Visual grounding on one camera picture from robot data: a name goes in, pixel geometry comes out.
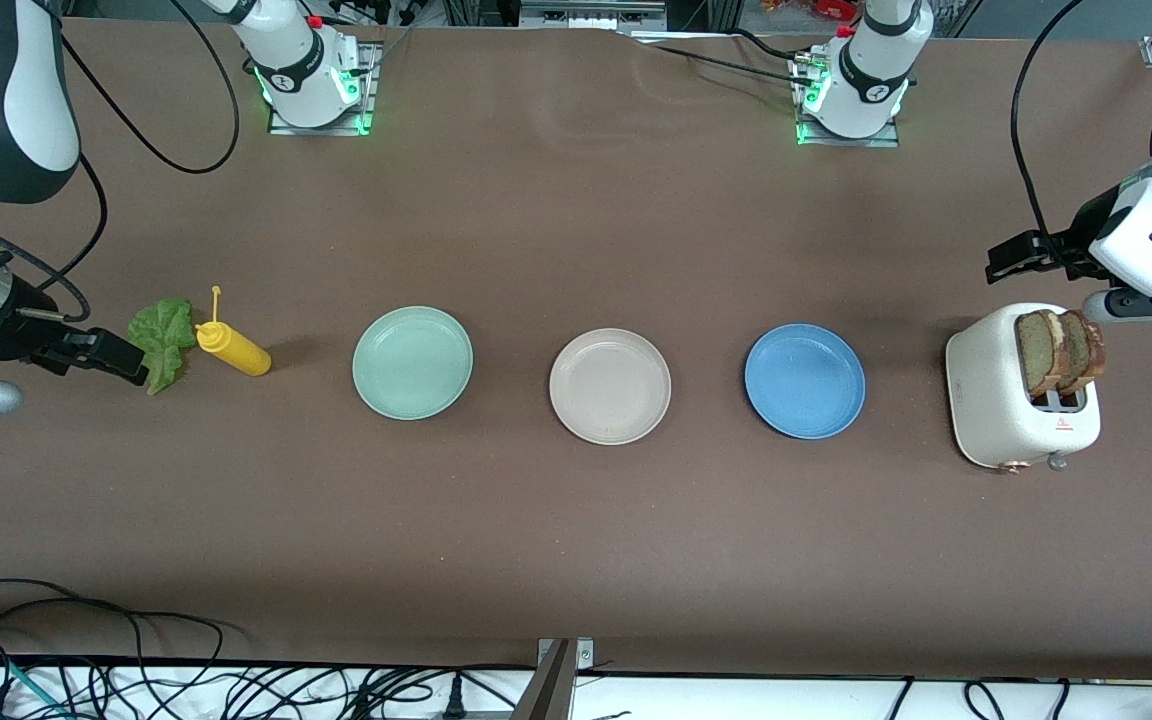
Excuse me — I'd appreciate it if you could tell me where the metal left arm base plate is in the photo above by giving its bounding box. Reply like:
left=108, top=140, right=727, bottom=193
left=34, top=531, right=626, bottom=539
left=791, top=48, right=902, bottom=149

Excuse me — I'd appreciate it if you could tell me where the beige plate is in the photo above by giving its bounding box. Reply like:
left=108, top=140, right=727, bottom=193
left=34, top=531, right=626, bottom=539
left=548, top=328, right=673, bottom=446

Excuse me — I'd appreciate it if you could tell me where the grey metal box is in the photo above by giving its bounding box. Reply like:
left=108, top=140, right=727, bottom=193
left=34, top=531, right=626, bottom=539
left=519, top=0, right=669, bottom=31

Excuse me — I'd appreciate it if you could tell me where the brown bread slice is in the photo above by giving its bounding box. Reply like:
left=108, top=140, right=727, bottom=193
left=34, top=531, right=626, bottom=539
left=1054, top=309, right=1107, bottom=396
left=1014, top=309, right=1072, bottom=398

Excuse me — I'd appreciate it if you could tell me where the green lettuce leaf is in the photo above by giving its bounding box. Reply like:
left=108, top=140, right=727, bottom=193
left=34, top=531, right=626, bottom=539
left=126, top=297, right=199, bottom=396

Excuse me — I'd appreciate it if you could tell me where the red packaged item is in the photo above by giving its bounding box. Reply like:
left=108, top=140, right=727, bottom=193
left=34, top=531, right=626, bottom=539
left=761, top=0, right=862, bottom=23

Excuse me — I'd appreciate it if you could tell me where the black base cable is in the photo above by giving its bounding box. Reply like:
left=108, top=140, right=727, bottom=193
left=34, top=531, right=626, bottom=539
left=626, top=28, right=822, bottom=93

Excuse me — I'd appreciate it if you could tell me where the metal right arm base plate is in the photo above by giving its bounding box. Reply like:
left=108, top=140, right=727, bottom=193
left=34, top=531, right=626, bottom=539
left=266, top=40, right=380, bottom=137

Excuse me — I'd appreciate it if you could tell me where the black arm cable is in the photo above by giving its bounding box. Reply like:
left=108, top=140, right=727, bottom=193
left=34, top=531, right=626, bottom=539
left=1010, top=0, right=1107, bottom=276
left=0, top=0, right=241, bottom=323

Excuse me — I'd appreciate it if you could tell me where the metal table bracket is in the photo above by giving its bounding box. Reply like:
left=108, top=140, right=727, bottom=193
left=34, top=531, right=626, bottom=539
left=511, top=637, right=597, bottom=720

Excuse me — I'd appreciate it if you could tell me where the yellow mustard squeeze bottle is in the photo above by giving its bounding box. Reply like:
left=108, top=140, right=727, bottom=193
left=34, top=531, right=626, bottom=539
left=194, top=286, right=273, bottom=378

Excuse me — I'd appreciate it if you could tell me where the light green plate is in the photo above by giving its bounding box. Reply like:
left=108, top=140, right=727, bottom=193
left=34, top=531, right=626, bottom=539
left=352, top=305, right=475, bottom=421

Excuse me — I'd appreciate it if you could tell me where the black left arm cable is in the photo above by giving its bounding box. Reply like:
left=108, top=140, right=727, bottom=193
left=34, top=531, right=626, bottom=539
left=1010, top=0, right=1107, bottom=276

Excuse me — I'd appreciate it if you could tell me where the white toaster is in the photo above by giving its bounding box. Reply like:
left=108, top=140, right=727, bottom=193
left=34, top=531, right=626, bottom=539
left=944, top=302, right=1103, bottom=473

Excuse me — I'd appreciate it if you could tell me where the blue plate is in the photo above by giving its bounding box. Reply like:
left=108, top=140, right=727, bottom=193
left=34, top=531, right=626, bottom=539
left=744, top=322, right=867, bottom=440

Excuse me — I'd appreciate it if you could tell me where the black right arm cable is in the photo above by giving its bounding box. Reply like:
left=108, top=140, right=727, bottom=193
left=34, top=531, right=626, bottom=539
left=0, top=0, right=241, bottom=323

